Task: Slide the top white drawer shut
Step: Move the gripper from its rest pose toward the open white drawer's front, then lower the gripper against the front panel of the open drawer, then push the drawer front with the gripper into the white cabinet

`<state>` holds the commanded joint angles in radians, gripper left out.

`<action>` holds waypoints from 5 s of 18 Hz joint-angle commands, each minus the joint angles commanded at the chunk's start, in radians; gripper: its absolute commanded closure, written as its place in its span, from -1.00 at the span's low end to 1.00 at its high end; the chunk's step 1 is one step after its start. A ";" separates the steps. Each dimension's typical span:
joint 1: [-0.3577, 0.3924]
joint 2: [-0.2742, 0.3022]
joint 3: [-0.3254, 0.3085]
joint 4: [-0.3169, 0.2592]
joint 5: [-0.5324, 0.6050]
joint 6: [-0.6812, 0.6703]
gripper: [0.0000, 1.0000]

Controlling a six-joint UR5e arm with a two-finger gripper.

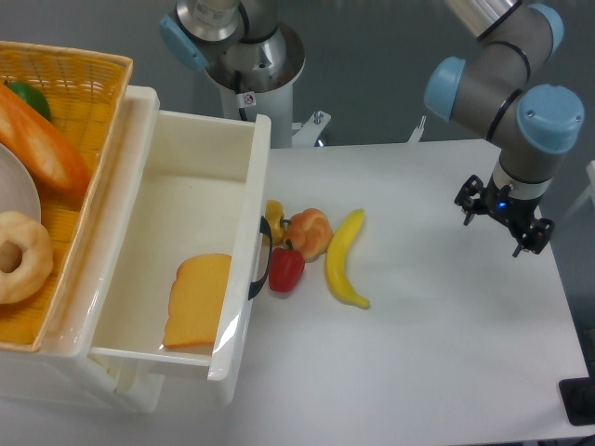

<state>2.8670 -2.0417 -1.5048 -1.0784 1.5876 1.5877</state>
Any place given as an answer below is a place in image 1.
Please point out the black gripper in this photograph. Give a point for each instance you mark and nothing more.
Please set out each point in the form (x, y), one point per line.
(531, 234)

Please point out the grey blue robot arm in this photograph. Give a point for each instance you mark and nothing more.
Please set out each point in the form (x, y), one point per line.
(533, 127)

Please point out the white top drawer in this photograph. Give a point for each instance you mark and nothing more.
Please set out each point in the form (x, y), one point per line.
(202, 192)

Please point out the white drawer cabinet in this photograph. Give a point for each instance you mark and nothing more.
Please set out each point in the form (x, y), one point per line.
(66, 369)

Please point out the yellow banana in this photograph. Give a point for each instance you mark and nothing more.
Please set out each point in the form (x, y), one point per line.
(336, 261)

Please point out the orange bread roll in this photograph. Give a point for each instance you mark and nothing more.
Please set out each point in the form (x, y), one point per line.
(308, 232)

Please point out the black device at edge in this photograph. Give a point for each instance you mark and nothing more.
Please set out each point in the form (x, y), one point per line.
(578, 400)

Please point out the red bell pepper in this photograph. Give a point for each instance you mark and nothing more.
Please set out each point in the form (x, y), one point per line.
(287, 267)

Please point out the yellow bell pepper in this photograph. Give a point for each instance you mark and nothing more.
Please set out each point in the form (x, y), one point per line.
(277, 221)

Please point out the orange toast slice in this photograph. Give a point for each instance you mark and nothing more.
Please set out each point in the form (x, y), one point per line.
(195, 301)

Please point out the yellow woven basket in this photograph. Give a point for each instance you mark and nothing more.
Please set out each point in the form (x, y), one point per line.
(84, 90)

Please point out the orange baguette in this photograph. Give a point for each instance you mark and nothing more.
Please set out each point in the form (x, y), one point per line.
(42, 149)

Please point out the beige donut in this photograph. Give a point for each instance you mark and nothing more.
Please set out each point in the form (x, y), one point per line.
(31, 257)

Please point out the beige plate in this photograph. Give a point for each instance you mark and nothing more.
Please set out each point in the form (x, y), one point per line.
(18, 192)

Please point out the green pepper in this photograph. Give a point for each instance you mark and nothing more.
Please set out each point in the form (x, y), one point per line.
(32, 96)

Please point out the white mounting bracket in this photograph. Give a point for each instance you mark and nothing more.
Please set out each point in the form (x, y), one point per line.
(309, 134)

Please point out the black drawer handle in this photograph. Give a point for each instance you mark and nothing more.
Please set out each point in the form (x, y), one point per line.
(263, 265)

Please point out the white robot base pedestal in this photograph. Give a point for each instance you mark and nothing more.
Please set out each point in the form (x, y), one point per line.
(247, 53)

